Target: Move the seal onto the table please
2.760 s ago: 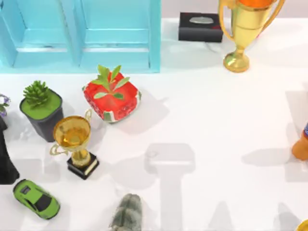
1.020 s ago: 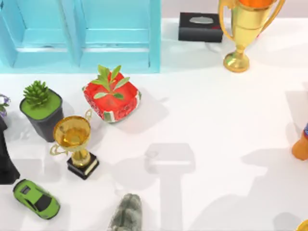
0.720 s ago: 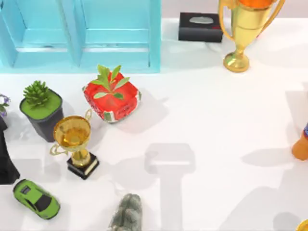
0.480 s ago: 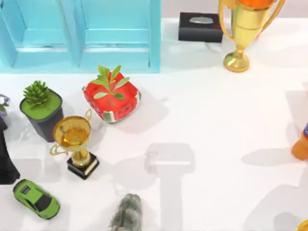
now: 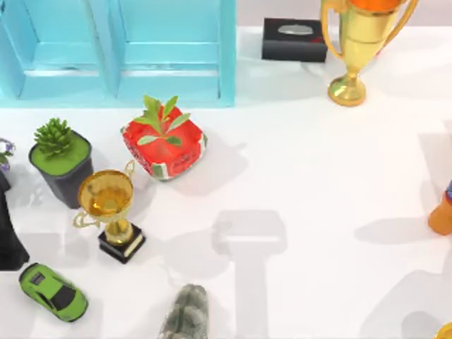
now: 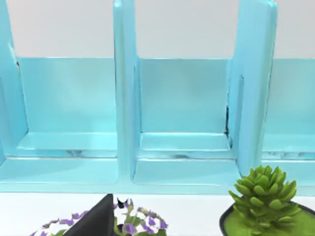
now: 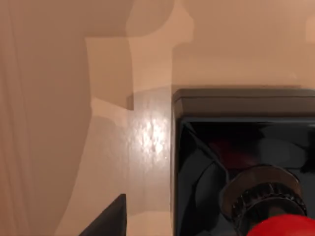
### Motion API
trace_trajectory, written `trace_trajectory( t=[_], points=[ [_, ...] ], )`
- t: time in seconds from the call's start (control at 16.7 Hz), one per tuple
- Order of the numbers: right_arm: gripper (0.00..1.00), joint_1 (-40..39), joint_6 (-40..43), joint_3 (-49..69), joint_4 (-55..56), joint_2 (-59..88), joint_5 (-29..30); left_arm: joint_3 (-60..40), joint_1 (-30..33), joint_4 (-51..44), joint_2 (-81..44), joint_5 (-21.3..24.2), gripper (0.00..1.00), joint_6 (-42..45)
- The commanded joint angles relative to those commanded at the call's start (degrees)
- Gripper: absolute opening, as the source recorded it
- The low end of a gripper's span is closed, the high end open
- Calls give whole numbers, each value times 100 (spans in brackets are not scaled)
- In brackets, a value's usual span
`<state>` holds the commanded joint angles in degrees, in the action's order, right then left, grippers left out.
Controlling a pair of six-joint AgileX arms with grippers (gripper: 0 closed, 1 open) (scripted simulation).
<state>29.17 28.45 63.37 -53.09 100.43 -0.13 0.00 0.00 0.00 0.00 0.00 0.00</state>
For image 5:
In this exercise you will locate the red plant pot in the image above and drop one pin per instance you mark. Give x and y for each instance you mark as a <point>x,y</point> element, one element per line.
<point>166,148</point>

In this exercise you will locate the small gold trophy black base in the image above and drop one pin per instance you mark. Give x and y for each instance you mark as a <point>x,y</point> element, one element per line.
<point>106,197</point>

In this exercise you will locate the light blue rack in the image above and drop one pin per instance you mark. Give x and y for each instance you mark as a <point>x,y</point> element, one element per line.
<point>169,53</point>

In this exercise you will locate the black box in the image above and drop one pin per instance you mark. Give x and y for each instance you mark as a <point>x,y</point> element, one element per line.
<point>295,46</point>

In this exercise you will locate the dark grey plant pot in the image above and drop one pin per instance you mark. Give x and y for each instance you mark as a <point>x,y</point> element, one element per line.
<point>65,169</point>

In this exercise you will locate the large gold trophy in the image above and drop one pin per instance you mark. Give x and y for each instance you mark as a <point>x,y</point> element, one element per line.
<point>363,42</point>

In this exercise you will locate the green toy car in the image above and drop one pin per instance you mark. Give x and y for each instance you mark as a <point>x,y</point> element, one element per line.
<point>49,289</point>

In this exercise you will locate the purple flower plant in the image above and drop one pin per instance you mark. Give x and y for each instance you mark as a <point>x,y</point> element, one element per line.
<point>5,152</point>

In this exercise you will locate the orange bottle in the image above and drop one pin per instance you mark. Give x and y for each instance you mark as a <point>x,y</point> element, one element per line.
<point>443,215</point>

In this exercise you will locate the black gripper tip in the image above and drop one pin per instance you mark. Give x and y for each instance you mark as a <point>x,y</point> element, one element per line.
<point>8,240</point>

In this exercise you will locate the yellow round object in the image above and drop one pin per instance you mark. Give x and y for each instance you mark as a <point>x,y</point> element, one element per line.
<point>445,332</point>

